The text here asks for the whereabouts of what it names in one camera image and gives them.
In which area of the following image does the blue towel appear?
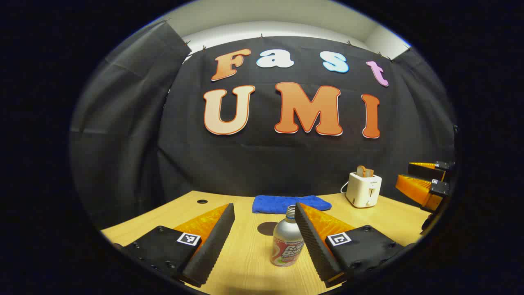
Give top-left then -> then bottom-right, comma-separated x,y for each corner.
252,195 -> 332,214

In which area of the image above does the silver water bottle pink label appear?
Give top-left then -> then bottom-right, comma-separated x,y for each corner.
270,205 -> 305,267

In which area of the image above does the black backdrop cloth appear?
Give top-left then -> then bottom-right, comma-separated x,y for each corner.
158,36 -> 456,205

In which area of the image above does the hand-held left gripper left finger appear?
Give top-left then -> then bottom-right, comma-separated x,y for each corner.
113,203 -> 236,288

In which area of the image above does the dark round coaster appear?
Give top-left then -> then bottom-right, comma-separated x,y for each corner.
257,222 -> 280,237

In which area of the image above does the plain black hanging cloth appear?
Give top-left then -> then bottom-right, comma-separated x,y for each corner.
70,20 -> 192,230

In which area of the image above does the cream white toaster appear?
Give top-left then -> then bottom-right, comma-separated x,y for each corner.
345,172 -> 382,208

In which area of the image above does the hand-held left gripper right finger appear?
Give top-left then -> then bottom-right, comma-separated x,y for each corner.
294,202 -> 416,288

